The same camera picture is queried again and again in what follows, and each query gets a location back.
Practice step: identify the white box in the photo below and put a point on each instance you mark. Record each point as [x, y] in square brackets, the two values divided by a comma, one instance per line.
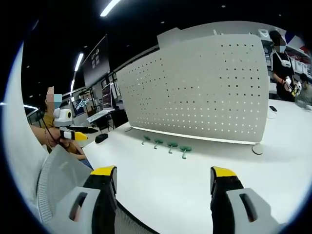
[169, 36]

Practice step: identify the green hook assembly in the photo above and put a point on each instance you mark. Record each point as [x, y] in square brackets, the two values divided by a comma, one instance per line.
[158, 141]
[185, 148]
[146, 139]
[172, 144]

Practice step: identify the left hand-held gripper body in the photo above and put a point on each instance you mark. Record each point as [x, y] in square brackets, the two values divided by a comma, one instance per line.
[62, 118]

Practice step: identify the white keyboard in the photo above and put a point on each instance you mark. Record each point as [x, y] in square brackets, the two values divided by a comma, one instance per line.
[100, 116]

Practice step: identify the person's mustard shirt torso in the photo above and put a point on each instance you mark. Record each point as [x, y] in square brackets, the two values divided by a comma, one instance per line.
[48, 122]

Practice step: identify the long ceiling light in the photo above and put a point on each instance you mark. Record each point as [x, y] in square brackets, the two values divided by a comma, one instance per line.
[78, 62]
[110, 7]

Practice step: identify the white appliance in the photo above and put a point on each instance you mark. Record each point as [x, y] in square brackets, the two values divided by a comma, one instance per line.
[263, 33]

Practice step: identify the grey perforated mounting plate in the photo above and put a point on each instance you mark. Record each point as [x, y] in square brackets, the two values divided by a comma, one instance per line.
[195, 92]

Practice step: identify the black computer mouse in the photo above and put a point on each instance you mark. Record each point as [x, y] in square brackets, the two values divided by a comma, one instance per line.
[101, 138]

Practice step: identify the white partition panel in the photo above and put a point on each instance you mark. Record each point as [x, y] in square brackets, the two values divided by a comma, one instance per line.
[22, 146]

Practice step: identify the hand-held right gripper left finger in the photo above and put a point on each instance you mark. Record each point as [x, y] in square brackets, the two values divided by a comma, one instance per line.
[104, 195]

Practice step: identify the shelf with white bins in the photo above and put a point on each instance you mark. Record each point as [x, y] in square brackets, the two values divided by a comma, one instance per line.
[298, 58]

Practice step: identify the large dark wall display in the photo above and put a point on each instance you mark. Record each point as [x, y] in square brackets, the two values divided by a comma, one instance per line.
[96, 63]

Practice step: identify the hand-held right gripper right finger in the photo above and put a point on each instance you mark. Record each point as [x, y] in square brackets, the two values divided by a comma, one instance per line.
[221, 195]

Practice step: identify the desk monitor with text lines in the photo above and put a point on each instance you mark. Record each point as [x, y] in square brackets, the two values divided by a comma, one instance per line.
[107, 97]

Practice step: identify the desk monitor with blue picture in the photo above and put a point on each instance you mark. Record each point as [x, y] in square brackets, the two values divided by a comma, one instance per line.
[81, 106]

